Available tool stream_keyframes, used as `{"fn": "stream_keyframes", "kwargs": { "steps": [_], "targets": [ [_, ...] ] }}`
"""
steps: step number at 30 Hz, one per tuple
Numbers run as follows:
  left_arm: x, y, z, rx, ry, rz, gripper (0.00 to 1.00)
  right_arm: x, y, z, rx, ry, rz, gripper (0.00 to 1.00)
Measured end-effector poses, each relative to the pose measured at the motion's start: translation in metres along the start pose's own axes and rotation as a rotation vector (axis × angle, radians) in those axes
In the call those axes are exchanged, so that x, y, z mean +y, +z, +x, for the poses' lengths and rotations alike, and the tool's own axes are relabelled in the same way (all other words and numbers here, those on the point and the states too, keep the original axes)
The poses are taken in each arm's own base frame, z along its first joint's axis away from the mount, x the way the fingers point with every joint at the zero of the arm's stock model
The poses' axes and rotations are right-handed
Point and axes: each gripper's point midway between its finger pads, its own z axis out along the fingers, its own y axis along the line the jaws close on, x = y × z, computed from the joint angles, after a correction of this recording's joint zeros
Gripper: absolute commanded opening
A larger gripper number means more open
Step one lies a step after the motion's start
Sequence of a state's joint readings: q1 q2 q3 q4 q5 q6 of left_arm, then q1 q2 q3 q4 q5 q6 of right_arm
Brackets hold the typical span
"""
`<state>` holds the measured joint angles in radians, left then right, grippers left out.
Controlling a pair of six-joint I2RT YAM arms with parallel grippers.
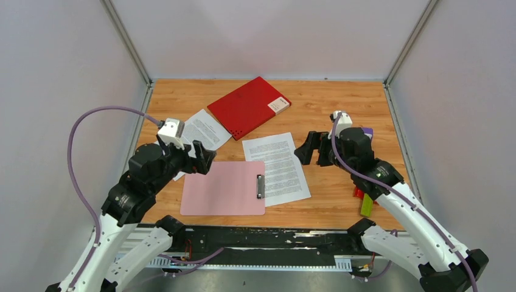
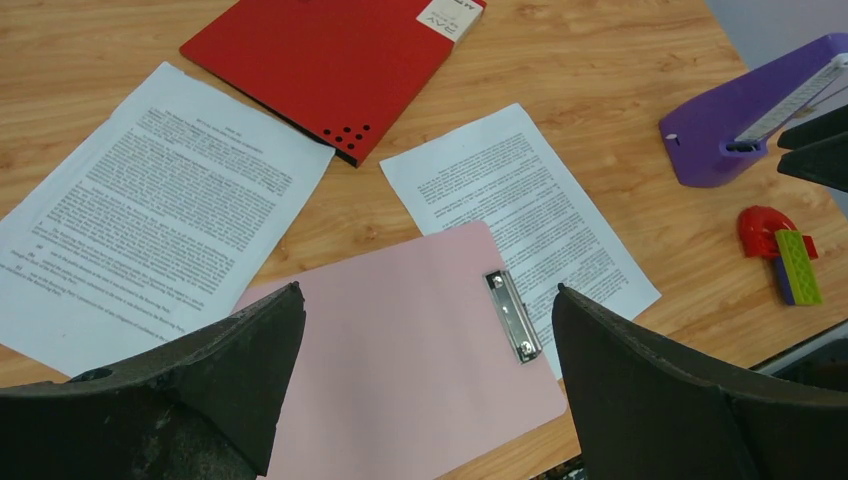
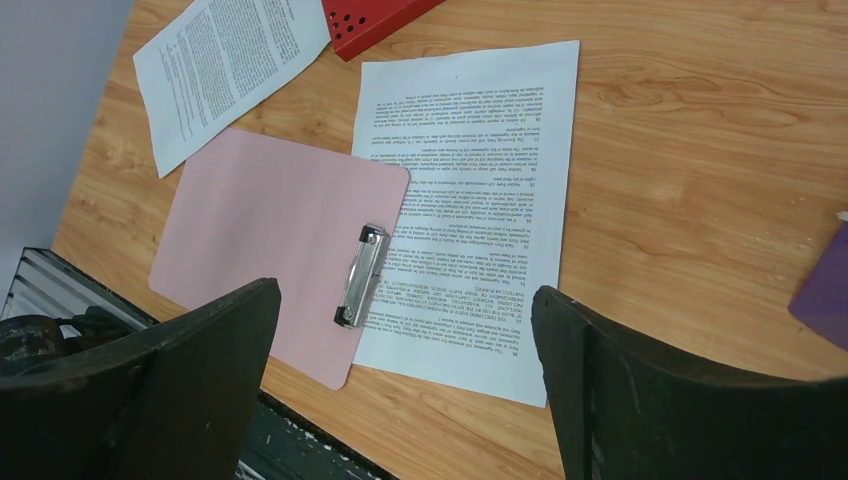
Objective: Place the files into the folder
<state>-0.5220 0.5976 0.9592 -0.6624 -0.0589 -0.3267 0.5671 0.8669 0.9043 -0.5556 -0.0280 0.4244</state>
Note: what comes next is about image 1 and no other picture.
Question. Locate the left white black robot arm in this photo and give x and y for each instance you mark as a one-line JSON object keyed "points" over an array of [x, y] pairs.
{"points": [[150, 169]]}

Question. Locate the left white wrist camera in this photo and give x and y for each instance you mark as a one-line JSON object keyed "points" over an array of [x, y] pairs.
{"points": [[170, 133]]}

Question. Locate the purple stapler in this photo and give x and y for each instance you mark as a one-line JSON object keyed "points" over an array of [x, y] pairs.
{"points": [[369, 132]]}

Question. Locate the aluminium corner post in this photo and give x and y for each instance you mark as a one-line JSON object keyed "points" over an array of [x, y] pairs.
{"points": [[411, 40], [122, 32]]}

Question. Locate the red folder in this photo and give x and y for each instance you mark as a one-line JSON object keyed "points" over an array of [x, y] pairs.
{"points": [[248, 107]]}

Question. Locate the green toy block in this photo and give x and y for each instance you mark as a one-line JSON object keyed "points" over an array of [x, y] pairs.
{"points": [[367, 205]]}

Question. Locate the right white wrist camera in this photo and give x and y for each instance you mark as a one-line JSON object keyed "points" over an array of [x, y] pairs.
{"points": [[343, 121]]}

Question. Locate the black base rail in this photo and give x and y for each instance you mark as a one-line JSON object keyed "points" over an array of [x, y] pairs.
{"points": [[266, 249]]}

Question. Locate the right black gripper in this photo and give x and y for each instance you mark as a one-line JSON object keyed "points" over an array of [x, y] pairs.
{"points": [[314, 142]]}

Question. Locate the printed paper sheet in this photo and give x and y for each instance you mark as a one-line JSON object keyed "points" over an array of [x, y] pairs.
{"points": [[285, 181], [202, 127]]}

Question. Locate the pink clipboard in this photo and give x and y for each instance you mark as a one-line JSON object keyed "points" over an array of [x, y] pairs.
{"points": [[228, 189]]}

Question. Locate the red toy block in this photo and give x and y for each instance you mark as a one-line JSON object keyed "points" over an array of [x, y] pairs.
{"points": [[358, 193]]}

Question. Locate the left aluminium corner post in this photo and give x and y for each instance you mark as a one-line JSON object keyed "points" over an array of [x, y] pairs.
{"points": [[122, 32]]}

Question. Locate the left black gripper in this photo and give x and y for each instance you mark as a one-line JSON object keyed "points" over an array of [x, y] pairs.
{"points": [[204, 160]]}

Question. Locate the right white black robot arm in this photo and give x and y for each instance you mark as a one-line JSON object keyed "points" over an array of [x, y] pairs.
{"points": [[439, 261]]}

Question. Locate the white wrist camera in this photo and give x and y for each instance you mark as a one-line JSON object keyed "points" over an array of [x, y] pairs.
{"points": [[343, 121], [170, 133]]}

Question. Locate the right aluminium corner post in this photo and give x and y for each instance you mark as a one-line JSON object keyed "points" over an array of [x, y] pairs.
{"points": [[411, 40]]}

